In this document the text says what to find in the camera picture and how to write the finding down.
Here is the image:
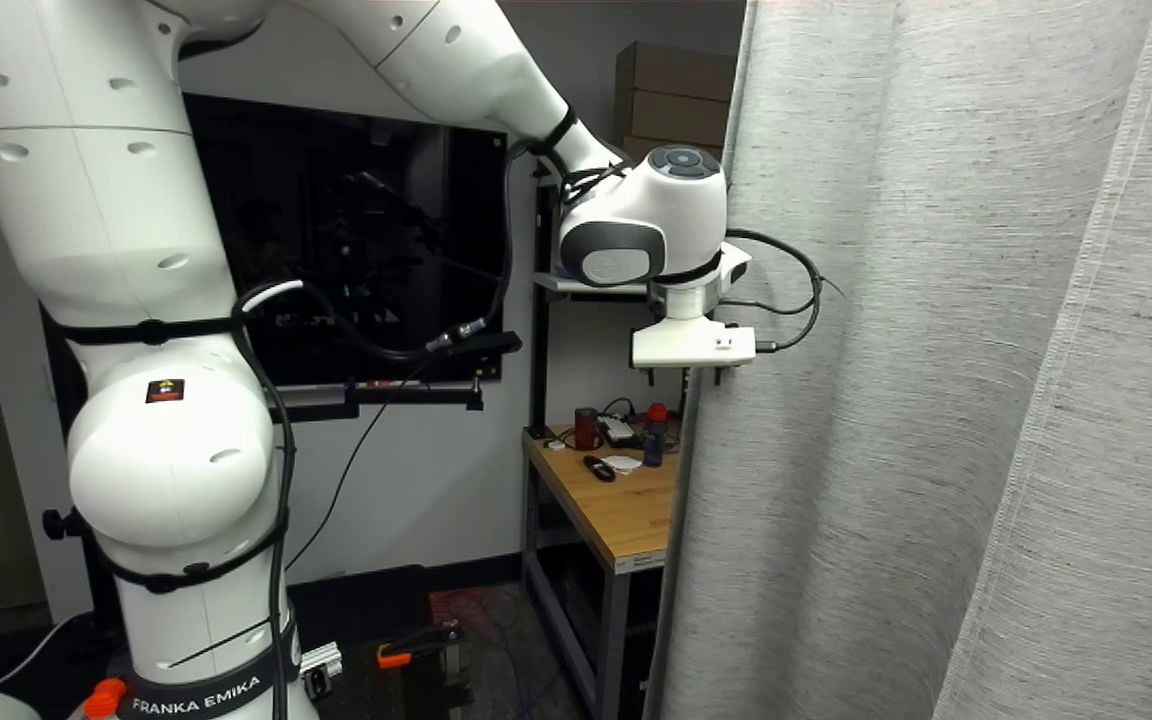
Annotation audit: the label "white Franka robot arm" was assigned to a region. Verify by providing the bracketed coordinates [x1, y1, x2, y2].
[0, 0, 754, 720]

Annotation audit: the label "wooden top workbench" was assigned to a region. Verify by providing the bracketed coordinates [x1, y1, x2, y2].
[525, 433, 674, 720]

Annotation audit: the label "black wall monitor panel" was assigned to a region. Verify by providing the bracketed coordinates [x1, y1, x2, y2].
[183, 97, 511, 383]

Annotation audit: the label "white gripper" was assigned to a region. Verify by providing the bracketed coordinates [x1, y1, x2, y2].
[632, 285, 754, 369]

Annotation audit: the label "grey fabric curtain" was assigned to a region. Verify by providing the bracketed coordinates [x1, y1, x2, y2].
[649, 0, 1152, 720]

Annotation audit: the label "cardboard box stack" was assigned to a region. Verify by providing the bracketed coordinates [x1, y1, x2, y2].
[611, 45, 732, 151]

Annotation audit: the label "items on wooden bench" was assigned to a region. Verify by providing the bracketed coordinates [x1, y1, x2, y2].
[573, 403, 670, 485]

